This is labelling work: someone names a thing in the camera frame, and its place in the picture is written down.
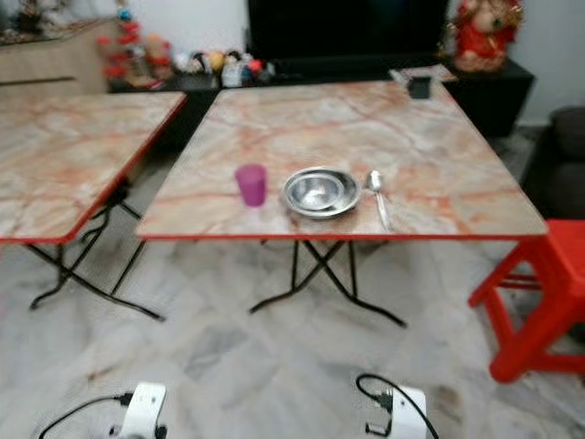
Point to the marble table with red edge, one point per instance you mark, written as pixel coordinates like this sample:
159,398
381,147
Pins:
73,155

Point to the light wooden cabinet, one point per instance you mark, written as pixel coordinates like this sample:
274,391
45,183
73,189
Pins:
50,64

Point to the ornament with blue ball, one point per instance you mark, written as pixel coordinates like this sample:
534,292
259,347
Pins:
127,15

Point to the purple plastic cup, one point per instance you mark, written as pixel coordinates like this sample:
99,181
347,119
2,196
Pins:
250,186

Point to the yellow round figurine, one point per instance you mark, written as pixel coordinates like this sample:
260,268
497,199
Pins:
216,61

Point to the small white carton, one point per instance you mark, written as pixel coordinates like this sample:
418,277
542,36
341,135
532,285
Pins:
229,74

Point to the small steel bowl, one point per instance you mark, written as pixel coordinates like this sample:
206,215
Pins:
314,190

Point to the marble top folding table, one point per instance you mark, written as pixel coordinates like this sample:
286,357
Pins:
338,128

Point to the large steel bowl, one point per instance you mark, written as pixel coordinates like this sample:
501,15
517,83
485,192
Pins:
352,197

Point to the steel spoon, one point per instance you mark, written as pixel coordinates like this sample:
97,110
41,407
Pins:
375,181

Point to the black television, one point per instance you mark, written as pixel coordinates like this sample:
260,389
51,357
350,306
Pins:
347,26

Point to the small black box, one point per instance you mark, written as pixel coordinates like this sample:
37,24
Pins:
420,88

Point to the printed leaflet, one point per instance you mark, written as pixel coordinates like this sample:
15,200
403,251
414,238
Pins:
443,71

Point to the black tv console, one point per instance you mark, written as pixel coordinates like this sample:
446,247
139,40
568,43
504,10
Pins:
494,96

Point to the red laughing buddha statue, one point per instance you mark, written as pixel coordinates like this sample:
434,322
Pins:
484,35

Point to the red plastic stool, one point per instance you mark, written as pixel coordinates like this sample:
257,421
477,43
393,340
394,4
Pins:
539,283

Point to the dark grey sofa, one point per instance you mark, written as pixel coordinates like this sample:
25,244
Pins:
558,165

